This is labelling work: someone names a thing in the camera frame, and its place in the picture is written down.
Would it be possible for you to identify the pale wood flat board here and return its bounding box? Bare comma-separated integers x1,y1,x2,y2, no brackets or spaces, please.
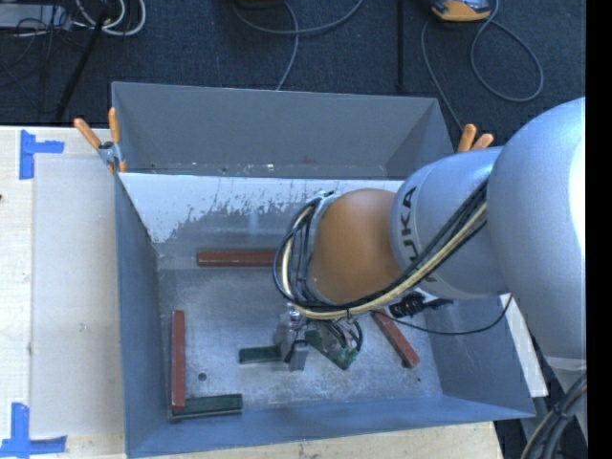
28,152,126,442

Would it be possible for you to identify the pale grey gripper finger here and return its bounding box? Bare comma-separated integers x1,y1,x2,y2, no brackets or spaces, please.
288,341,311,373
273,320,294,350

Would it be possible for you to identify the dark green flat block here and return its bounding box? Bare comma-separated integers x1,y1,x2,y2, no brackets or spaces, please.
167,393,245,421
238,345,289,365

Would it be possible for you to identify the grey metal bin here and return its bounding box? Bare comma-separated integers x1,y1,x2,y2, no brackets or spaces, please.
110,81,537,459

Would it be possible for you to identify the red-brown flat block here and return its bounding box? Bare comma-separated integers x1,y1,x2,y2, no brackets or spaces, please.
371,309,422,369
170,309,187,413
196,250,279,269

